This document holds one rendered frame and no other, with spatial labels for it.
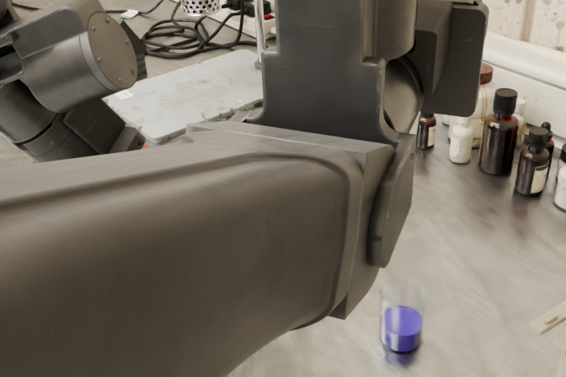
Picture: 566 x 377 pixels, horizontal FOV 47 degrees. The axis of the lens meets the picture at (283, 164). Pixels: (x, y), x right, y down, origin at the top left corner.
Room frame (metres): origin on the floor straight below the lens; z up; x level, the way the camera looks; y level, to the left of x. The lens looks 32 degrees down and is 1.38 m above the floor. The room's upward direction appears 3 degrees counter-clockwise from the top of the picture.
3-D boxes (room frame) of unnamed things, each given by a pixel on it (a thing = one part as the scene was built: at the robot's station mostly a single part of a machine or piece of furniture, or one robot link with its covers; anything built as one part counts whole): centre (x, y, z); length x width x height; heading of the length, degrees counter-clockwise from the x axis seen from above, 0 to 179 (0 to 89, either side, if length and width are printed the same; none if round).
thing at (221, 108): (0.63, 0.05, 1.02); 0.06 x 0.05 x 0.08; 82
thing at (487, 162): (0.73, -0.28, 0.95); 0.04 x 0.04 x 0.11
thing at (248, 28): (1.40, 0.12, 0.92); 0.40 x 0.06 x 0.04; 36
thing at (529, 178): (0.67, -0.31, 0.94); 0.03 x 0.03 x 0.08
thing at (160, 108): (1.01, 0.12, 0.91); 0.30 x 0.20 x 0.01; 126
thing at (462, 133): (0.76, -0.24, 0.94); 0.03 x 0.03 x 0.07
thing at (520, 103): (0.79, -0.32, 0.93); 0.03 x 0.03 x 0.07
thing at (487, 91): (0.81, -0.27, 0.95); 0.06 x 0.06 x 0.11
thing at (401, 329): (0.44, -0.10, 0.93); 0.04 x 0.04 x 0.06
